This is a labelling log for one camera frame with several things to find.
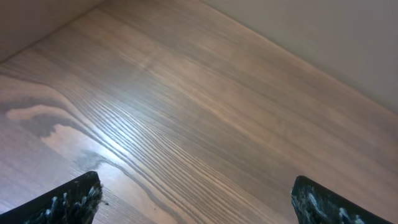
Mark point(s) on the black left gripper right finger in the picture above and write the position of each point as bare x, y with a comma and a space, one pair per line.
315, 204

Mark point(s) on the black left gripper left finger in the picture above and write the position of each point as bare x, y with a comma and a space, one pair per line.
75, 202

